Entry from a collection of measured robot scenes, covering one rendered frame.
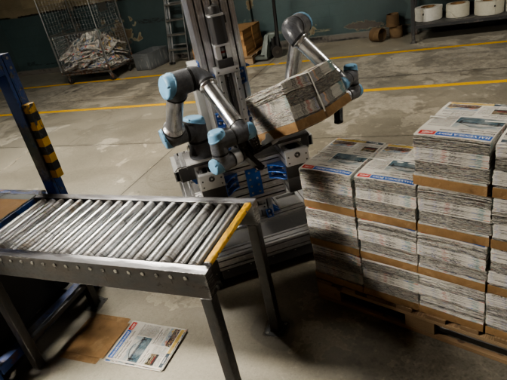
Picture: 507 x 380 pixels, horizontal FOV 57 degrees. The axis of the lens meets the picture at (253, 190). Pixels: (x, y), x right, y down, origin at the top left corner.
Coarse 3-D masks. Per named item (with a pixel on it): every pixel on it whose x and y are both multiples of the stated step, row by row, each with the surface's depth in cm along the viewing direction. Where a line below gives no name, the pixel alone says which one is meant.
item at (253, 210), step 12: (156, 204) 232; (168, 204) 229; (180, 204) 226; (192, 204) 224; (204, 204) 221; (216, 204) 219; (228, 204) 216; (240, 204) 214; (252, 204) 211; (252, 216) 215
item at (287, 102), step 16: (288, 80) 203; (304, 80) 209; (256, 96) 216; (272, 96) 208; (288, 96) 203; (304, 96) 209; (256, 112) 222; (272, 112) 213; (288, 112) 205; (304, 112) 208; (256, 128) 227; (272, 128) 217; (304, 128) 206
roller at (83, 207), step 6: (84, 204) 243; (90, 204) 245; (78, 210) 238; (84, 210) 241; (72, 216) 234; (60, 222) 229; (66, 222) 230; (54, 228) 225; (60, 228) 227; (48, 234) 221; (54, 234) 223; (42, 240) 218; (48, 240) 220; (36, 246) 214; (42, 246) 216
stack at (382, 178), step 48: (336, 144) 243; (384, 144) 233; (336, 192) 220; (384, 192) 205; (432, 192) 189; (336, 240) 236; (384, 240) 216; (432, 240) 199; (336, 288) 253; (384, 288) 231; (432, 288) 212; (432, 336) 226; (480, 336) 208
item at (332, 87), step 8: (320, 64) 218; (328, 64) 219; (320, 72) 215; (328, 72) 218; (336, 72) 221; (320, 80) 215; (328, 80) 218; (336, 80) 220; (320, 88) 214; (328, 88) 217; (336, 88) 221; (344, 88) 224; (328, 96) 217; (336, 96) 220; (328, 104) 216
